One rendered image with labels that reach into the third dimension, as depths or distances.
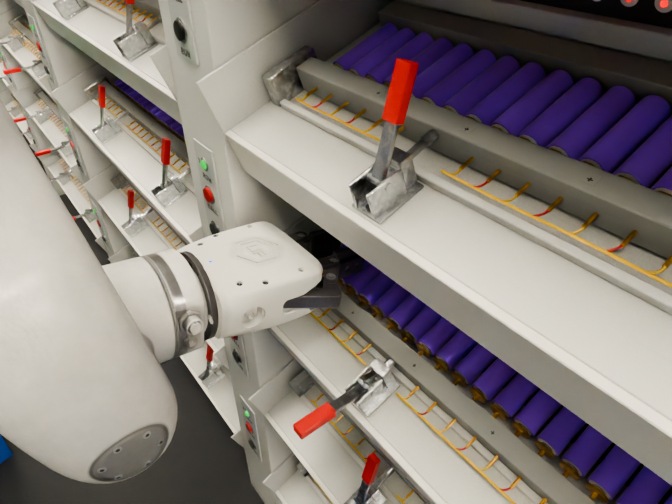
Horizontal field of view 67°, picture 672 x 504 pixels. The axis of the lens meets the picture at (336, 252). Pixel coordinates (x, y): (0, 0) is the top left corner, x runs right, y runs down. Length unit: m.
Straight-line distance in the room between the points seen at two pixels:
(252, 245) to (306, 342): 0.12
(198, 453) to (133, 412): 0.77
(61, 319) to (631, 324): 0.26
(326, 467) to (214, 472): 0.42
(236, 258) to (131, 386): 0.17
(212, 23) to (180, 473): 0.83
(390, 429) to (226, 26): 0.35
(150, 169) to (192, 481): 0.57
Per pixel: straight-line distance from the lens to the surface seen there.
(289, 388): 0.71
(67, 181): 1.80
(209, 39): 0.44
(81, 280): 0.27
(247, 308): 0.40
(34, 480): 1.16
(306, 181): 0.37
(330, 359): 0.49
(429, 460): 0.44
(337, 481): 0.65
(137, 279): 0.38
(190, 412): 1.14
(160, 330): 0.38
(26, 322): 0.27
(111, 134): 0.99
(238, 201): 0.49
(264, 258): 0.43
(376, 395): 0.45
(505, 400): 0.43
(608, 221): 0.30
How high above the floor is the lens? 0.89
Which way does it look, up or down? 37 degrees down
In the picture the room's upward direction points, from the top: straight up
